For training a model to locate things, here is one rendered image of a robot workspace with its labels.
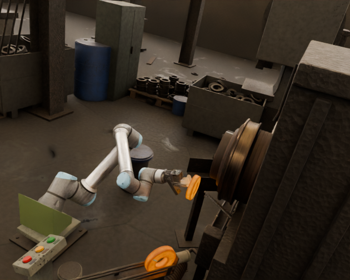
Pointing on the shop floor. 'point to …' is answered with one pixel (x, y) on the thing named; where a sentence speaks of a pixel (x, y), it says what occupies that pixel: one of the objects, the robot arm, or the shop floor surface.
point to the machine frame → (305, 182)
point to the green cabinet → (120, 43)
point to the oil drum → (91, 70)
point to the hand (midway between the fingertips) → (193, 184)
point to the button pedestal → (40, 263)
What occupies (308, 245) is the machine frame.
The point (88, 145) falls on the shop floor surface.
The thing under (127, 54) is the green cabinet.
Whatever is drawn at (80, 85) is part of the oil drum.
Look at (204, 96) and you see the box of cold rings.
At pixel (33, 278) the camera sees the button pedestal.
